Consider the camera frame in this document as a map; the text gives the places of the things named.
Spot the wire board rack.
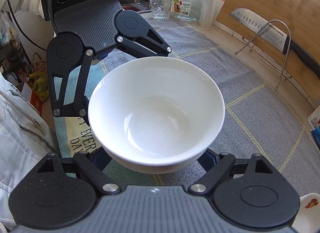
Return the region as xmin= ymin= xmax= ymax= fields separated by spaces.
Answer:
xmin=234 ymin=19 xmax=291 ymax=91

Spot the clear drinking glass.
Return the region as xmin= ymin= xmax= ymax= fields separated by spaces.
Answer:
xmin=149 ymin=0 xmax=172 ymax=21

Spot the bamboo cutting board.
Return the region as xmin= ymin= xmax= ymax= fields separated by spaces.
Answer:
xmin=216 ymin=0 xmax=320 ymax=102

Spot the grey green checked cloth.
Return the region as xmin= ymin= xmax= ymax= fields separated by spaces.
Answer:
xmin=55 ymin=18 xmax=319 ymax=196

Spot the clear glass jar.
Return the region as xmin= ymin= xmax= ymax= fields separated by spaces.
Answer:
xmin=173 ymin=0 xmax=203 ymax=21

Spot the black-handled kitchen knife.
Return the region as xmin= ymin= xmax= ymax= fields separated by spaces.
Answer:
xmin=231 ymin=8 xmax=319 ymax=78

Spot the large round white plate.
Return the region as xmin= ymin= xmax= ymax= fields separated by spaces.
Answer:
xmin=292 ymin=193 xmax=320 ymax=233

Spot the plain white bowl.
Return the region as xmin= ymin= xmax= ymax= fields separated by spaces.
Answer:
xmin=88 ymin=57 xmax=225 ymax=174

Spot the blue white salt bag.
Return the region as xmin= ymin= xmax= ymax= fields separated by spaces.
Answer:
xmin=308 ymin=106 xmax=320 ymax=149

